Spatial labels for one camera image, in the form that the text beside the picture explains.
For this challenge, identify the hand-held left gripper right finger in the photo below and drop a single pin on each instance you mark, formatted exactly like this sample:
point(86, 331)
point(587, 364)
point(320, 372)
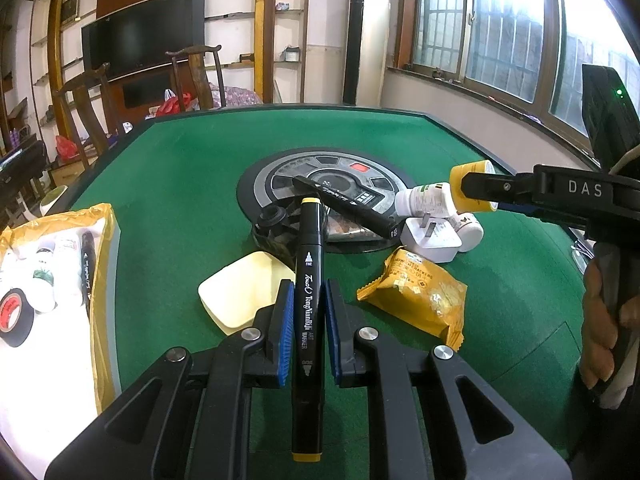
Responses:
point(333, 335)

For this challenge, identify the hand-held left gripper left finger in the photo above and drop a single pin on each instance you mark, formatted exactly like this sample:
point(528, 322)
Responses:
point(286, 335)

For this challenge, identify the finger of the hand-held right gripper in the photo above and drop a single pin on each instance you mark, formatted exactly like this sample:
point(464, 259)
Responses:
point(520, 208)
point(500, 187)

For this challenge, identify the white bottle with yellow cap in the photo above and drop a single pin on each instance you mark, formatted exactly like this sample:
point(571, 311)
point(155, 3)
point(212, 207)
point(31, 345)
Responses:
point(425, 201)

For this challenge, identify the black marker with yellow ends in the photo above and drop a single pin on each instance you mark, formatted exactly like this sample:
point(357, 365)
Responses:
point(307, 260)

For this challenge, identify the tray with yellow cloth lining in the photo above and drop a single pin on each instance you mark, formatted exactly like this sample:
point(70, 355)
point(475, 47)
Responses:
point(55, 375)

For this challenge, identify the person's right hand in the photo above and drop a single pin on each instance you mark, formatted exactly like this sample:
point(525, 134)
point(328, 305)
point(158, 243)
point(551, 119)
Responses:
point(595, 320)

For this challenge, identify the cream plastic soap box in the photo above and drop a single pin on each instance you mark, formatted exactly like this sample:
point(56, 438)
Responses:
point(240, 290)

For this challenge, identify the white charger plug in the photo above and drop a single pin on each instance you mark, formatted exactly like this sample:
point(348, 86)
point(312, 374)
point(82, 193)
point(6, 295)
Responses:
point(430, 242)

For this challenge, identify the yellow snack packet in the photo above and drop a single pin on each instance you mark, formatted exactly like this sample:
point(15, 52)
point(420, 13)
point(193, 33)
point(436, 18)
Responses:
point(415, 290)

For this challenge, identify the brown flat object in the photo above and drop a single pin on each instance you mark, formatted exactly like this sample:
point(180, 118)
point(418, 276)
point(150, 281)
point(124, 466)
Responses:
point(347, 230)

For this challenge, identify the black ribbed plastic object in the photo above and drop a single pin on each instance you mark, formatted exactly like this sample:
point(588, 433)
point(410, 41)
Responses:
point(272, 225)

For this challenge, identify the round mahjong table control panel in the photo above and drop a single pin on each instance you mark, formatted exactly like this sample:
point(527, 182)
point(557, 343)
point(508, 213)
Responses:
point(280, 175)

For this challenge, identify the standing white air conditioner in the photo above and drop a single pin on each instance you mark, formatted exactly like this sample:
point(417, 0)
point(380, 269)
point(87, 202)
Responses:
point(367, 35)

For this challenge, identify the slim black marker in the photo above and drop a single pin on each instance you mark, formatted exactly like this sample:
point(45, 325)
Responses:
point(88, 270)

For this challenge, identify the white tube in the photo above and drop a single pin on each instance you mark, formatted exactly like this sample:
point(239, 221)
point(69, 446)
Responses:
point(67, 265)

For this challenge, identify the patterned purple cloth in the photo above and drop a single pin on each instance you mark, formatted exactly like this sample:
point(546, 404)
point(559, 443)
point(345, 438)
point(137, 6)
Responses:
point(237, 96)

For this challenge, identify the small grey white container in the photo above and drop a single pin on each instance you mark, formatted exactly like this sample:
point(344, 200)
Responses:
point(291, 55)

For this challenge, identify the small white bottle green label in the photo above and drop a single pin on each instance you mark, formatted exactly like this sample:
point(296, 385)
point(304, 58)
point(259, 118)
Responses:
point(42, 280)

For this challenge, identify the red plastic bag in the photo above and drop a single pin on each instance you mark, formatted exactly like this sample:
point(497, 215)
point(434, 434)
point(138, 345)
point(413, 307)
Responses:
point(175, 104)
point(67, 147)

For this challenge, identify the cardboard box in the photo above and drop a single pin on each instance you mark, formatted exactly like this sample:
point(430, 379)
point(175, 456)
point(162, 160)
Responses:
point(67, 174)

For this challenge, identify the dark wooden armchair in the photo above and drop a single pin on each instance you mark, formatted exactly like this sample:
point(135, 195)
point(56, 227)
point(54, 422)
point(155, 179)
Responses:
point(85, 105)
point(197, 77)

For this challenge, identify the black tape roll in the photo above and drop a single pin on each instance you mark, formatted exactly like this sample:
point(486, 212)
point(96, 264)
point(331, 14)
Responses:
point(12, 317)

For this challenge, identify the white and green plastic object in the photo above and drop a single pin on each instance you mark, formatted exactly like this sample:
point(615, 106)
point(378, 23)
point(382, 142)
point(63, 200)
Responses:
point(47, 200)

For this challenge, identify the black glass cabinet panel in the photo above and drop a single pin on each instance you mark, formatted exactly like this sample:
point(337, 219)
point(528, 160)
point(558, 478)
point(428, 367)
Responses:
point(147, 92)

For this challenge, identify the black glossy furniture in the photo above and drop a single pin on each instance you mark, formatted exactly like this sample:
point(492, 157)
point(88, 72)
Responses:
point(22, 160)

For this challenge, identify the purple bottle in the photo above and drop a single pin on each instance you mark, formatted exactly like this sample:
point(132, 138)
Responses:
point(15, 139)

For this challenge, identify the black flat screen television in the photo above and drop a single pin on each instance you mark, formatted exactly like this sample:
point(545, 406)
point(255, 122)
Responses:
point(142, 32)

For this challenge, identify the barred window with wooden frame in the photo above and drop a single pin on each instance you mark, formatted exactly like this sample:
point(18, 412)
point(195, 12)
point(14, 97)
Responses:
point(500, 25)

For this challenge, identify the wooden wall shelf unit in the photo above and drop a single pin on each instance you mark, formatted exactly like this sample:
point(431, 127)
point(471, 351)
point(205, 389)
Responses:
point(265, 25)

